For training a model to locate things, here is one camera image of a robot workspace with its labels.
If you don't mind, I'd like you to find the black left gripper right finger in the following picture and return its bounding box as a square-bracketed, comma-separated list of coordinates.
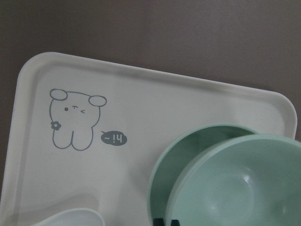
[170, 219, 180, 226]

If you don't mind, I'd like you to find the green bowl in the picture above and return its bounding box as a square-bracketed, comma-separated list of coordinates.
[147, 123, 257, 225]
[164, 135, 301, 226]

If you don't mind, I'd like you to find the white spoon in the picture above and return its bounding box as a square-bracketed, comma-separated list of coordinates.
[33, 208, 105, 226]

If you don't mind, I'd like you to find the green bowl on tray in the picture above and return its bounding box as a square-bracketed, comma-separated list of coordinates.
[147, 123, 257, 225]

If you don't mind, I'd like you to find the white rectangular tray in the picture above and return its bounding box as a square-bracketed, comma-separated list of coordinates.
[0, 52, 297, 226]

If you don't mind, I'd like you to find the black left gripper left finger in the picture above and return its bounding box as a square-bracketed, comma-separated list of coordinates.
[153, 218, 164, 226]

